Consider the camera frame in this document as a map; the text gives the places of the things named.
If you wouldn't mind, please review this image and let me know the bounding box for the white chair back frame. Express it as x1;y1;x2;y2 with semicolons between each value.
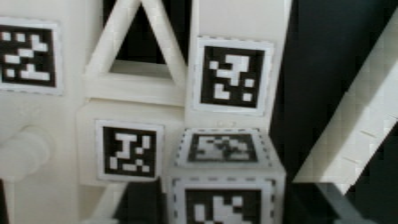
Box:
0;0;291;224

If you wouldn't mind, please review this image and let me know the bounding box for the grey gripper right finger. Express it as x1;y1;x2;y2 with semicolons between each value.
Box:
283;183;377;224

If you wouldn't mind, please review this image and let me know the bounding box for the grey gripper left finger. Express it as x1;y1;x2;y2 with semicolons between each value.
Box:
82;179;167;224

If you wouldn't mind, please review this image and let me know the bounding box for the white chair leg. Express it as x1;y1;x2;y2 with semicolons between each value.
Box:
165;128;286;224

